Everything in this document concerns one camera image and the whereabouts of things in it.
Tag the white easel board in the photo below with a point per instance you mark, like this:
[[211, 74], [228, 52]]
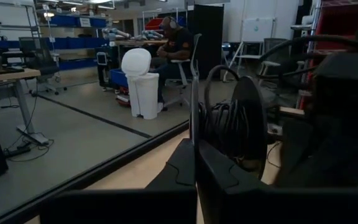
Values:
[[258, 29]]

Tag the wooden top desk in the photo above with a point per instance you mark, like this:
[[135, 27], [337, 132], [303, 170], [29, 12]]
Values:
[[8, 74]]

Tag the shelf with blue bins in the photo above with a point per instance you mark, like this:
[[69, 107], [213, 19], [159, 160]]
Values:
[[61, 43]]

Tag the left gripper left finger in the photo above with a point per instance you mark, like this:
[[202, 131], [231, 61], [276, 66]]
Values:
[[120, 207]]

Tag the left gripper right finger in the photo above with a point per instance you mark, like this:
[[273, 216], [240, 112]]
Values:
[[275, 207]]

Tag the white trash bin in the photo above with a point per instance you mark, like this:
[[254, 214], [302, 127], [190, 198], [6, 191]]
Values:
[[141, 93]]

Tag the black cart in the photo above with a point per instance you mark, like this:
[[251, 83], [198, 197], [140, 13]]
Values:
[[104, 68]]

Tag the person's white shoe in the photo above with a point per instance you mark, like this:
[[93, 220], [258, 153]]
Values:
[[179, 43]]

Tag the wooden work table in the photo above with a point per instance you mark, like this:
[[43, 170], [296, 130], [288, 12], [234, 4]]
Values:
[[141, 42]]

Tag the black partition panel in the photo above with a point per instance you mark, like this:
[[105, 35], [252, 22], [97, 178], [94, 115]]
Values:
[[210, 37]]

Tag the black mesh office chair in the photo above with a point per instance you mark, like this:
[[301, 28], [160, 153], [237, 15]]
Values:
[[275, 53], [39, 56]]

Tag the white framed office chair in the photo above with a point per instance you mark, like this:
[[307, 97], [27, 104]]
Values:
[[181, 61]]

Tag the red storage bin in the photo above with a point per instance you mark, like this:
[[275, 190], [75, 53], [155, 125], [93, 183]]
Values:
[[152, 24]]

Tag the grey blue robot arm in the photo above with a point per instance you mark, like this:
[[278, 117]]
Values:
[[154, 34], [117, 32]]

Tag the blue floor crate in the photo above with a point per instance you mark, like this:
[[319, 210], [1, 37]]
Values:
[[118, 77]]

